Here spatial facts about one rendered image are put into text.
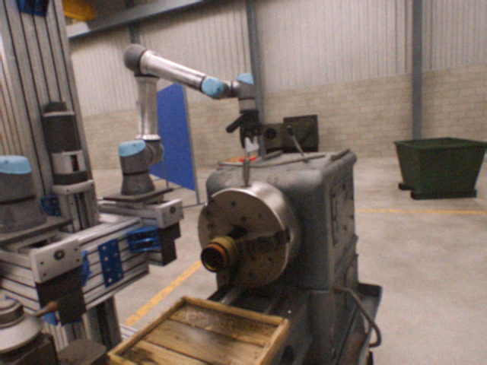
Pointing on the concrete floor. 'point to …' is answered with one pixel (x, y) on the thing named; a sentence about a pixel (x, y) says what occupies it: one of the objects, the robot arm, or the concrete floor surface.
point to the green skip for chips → (440, 167)
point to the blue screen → (175, 141)
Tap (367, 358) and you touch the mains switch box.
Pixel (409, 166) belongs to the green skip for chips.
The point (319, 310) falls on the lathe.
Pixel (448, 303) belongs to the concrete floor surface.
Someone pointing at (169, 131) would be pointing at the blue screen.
